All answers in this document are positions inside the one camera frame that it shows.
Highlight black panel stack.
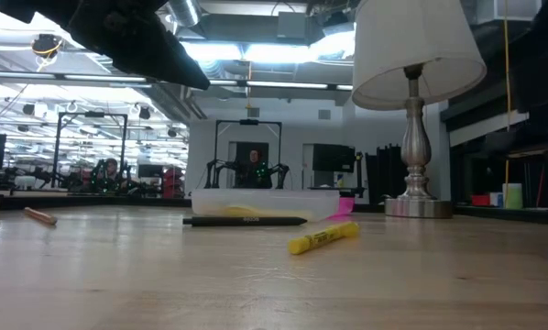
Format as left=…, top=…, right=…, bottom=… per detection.
left=364, top=143, right=404, bottom=205

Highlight red stick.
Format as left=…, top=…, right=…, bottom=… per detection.
left=536, top=165, right=546, bottom=208

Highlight silver ventilation duct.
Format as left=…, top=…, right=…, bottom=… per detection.
left=24, top=0, right=203, bottom=125

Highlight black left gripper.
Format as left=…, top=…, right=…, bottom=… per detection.
left=0, top=0, right=210, bottom=91

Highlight ceiling strip light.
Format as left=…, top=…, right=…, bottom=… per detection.
left=207, top=78, right=354, bottom=92
left=0, top=70, right=156, bottom=86

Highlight pink plastic box lid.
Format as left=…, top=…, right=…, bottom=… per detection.
left=326, top=196, right=356, bottom=223

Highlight white shade silver table lamp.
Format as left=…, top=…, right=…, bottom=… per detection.
left=351, top=0, right=488, bottom=219

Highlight orange pencil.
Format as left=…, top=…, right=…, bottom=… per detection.
left=23, top=206, right=59, bottom=226

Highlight ceiling cable reel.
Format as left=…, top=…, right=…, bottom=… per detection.
left=29, top=32, right=65, bottom=60

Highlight person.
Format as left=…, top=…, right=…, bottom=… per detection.
left=236, top=148, right=274, bottom=190
left=100, top=158, right=120, bottom=193

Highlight black pen with white print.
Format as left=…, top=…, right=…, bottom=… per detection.
left=181, top=215, right=309, bottom=228

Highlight grey ceiling box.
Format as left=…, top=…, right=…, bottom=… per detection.
left=276, top=10, right=324, bottom=41

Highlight clear plastic supply box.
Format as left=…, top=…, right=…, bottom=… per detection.
left=191, top=188, right=342, bottom=223

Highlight yellow highlighter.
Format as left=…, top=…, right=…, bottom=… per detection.
left=288, top=220, right=361, bottom=257

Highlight red machine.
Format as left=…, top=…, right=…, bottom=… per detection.
left=161, top=165, right=186, bottom=199

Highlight green white cup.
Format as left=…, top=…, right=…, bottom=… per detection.
left=501, top=182, right=524, bottom=211

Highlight yellow-handled scissors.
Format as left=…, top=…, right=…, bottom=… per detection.
left=218, top=205, right=261, bottom=218

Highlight black background station frame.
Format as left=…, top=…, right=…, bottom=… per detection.
left=50, top=111, right=129, bottom=190
left=214, top=118, right=283, bottom=190

